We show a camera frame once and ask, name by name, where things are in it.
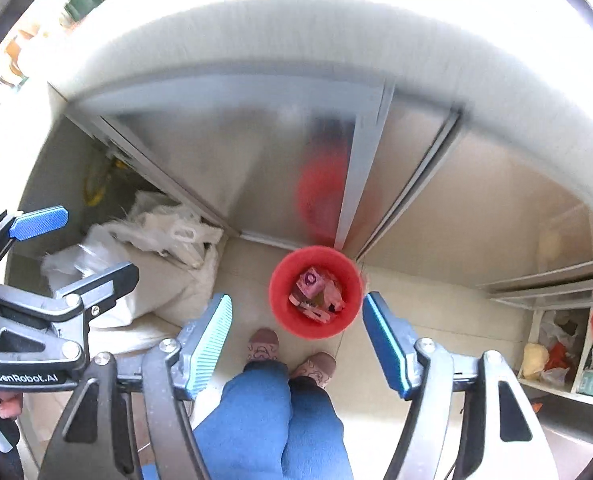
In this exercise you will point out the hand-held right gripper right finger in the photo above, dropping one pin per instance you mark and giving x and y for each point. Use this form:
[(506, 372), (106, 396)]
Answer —
[(389, 345)]

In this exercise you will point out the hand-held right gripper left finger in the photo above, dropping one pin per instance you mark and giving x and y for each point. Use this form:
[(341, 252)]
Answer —
[(206, 350)]

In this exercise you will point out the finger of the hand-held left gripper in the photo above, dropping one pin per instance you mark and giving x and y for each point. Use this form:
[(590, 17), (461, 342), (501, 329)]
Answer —
[(41, 222), (111, 280)]

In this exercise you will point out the red bin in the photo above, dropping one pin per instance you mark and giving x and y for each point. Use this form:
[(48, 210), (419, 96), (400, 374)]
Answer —
[(281, 305)]

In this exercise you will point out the pink wrappers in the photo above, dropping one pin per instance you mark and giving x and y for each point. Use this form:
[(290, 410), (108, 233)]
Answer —
[(310, 280)]

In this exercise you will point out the pink slipper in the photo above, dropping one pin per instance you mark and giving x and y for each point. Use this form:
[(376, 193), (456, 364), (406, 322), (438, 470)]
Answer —
[(263, 345), (316, 367)]

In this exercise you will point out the white woven sack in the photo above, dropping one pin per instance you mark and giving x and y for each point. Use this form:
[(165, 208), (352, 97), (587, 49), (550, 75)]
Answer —
[(166, 230)]

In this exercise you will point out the person's blue trouser legs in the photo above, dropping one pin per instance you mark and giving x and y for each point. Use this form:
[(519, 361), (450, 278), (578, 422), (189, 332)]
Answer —
[(276, 420)]

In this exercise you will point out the yellow bag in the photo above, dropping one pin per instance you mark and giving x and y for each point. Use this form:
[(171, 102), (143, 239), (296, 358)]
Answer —
[(533, 360)]

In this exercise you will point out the red plastic bag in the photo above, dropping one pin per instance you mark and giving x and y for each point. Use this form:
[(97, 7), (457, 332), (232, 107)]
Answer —
[(558, 355)]

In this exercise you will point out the white shelf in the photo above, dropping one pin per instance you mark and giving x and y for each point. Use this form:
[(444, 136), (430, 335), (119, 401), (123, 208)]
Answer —
[(551, 285)]

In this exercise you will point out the steel cabinet door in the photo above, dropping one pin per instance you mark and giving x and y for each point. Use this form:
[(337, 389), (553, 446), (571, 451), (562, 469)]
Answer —
[(226, 150), (411, 140)]

